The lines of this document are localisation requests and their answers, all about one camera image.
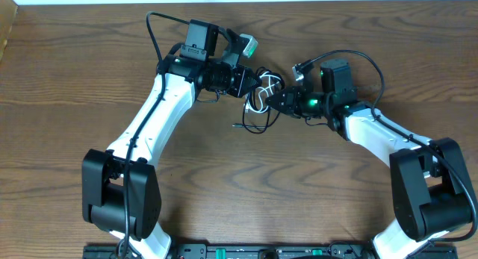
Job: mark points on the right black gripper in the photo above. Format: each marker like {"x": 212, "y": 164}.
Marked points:
{"x": 291, "y": 95}

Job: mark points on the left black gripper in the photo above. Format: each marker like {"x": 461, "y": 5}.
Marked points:
{"x": 241, "y": 86}

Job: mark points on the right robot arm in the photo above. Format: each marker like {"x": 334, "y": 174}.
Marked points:
{"x": 432, "y": 191}

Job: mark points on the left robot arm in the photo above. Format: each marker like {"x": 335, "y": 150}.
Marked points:
{"x": 120, "y": 192}

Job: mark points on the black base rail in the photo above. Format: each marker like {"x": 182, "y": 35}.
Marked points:
{"x": 335, "y": 250}

